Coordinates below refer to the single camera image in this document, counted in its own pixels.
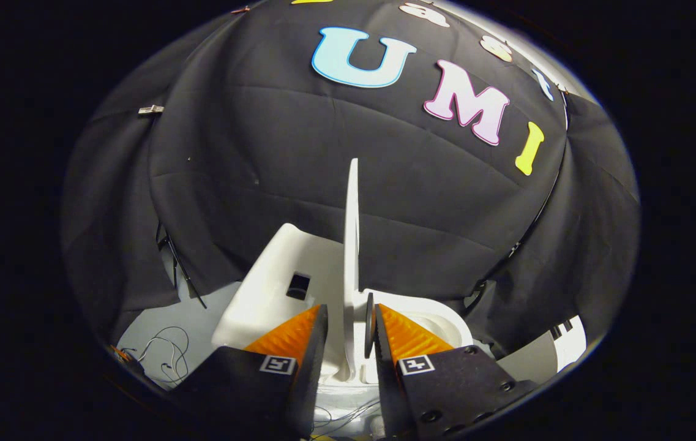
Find black backdrop cloth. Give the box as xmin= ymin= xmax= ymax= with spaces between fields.
xmin=60 ymin=0 xmax=641 ymax=362

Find black cable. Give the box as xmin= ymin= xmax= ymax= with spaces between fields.
xmin=155 ymin=222 xmax=208 ymax=309

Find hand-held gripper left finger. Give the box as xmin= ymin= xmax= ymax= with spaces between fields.
xmin=170 ymin=304 xmax=329 ymax=439

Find thin tangled wires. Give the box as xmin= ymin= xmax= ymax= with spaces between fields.
xmin=137 ymin=326 xmax=190 ymax=385

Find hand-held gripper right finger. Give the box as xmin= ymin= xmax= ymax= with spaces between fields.
xmin=373 ymin=303 xmax=539 ymax=439

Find black round lid lifter tab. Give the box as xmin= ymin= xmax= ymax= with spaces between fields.
xmin=364 ymin=292 xmax=376 ymax=360

